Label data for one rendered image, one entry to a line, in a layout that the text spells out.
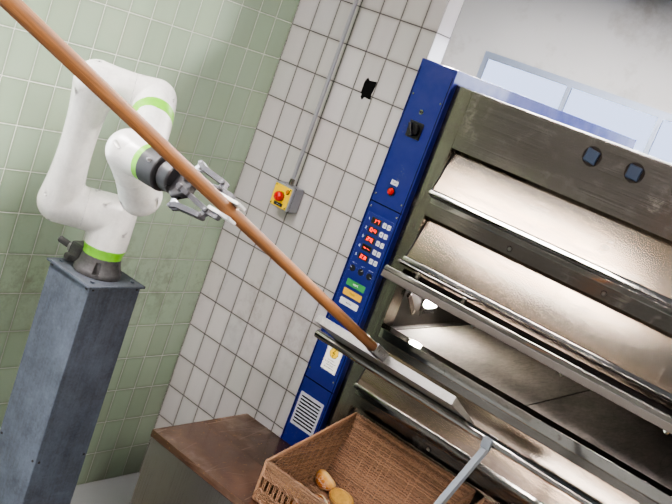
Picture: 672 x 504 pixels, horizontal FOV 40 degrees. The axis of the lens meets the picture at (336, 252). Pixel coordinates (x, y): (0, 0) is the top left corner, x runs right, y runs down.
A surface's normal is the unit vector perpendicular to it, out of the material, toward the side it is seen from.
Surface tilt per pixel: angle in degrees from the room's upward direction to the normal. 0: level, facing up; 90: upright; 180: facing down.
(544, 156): 90
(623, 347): 70
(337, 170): 90
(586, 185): 90
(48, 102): 90
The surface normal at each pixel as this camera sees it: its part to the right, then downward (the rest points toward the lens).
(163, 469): -0.59, -0.03
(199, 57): 0.73, 0.40
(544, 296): -0.43, -0.34
